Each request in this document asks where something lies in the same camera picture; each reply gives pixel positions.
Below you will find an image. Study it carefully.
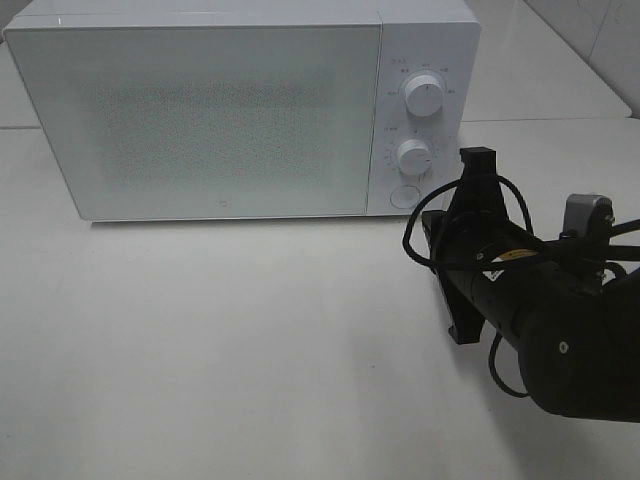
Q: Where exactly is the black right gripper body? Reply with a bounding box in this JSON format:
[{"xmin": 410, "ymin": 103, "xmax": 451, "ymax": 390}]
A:
[{"xmin": 422, "ymin": 189, "xmax": 538, "ymax": 304}]

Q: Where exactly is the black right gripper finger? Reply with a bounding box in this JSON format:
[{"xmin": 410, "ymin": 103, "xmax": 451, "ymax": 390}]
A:
[
  {"xmin": 460, "ymin": 147, "xmax": 503, "ymax": 200},
  {"xmin": 439, "ymin": 279, "xmax": 484, "ymax": 345}
]

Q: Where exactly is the white timer knob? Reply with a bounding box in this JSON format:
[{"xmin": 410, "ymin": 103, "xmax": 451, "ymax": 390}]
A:
[{"xmin": 396, "ymin": 139, "xmax": 433, "ymax": 176}]

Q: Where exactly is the round white door button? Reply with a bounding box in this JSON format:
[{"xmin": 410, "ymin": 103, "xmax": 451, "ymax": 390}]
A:
[{"xmin": 390, "ymin": 185, "xmax": 421, "ymax": 209}]

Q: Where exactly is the white microwave door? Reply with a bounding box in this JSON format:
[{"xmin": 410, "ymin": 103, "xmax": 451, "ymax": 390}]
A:
[{"xmin": 7, "ymin": 26, "xmax": 380, "ymax": 221}]

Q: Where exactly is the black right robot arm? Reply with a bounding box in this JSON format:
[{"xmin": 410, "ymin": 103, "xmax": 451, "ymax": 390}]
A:
[{"xmin": 421, "ymin": 147, "xmax": 639, "ymax": 422}]

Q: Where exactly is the upper white power knob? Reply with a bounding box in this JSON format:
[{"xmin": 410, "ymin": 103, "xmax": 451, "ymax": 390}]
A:
[{"xmin": 404, "ymin": 73, "xmax": 444, "ymax": 117}]

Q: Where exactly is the white microwave oven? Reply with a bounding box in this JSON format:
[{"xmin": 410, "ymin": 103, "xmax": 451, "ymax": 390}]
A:
[{"xmin": 3, "ymin": 1, "xmax": 481, "ymax": 221}]

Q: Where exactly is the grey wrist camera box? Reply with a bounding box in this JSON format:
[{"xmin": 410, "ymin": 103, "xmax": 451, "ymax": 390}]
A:
[{"xmin": 559, "ymin": 194, "xmax": 614, "ymax": 239}]

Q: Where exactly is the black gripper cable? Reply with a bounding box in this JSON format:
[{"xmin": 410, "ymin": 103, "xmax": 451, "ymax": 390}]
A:
[{"xmin": 399, "ymin": 174, "xmax": 640, "ymax": 399}]

